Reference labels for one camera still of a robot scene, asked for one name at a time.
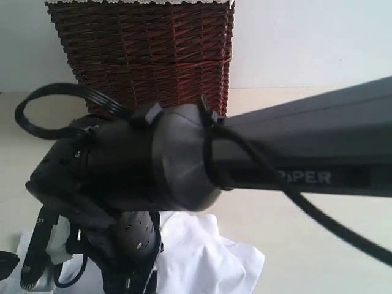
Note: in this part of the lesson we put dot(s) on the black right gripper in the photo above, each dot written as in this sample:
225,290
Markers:
126,252

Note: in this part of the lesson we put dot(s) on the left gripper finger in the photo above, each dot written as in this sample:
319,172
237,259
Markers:
8,262

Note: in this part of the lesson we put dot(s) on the white t-shirt red print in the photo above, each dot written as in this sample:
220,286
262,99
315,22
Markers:
195,259

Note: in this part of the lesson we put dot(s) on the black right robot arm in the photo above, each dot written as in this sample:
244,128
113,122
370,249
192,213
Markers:
111,171

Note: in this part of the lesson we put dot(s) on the dark red wicker basket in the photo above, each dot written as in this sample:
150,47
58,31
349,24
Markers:
171,52

